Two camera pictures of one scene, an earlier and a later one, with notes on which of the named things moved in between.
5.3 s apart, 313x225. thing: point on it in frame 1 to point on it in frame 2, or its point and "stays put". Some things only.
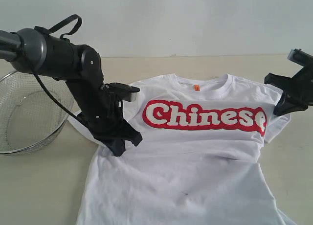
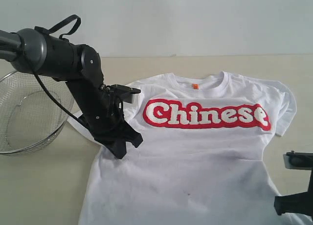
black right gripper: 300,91 to 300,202
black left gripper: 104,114 stays put
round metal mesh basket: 30,115 stays put
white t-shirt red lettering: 201,161 stays put
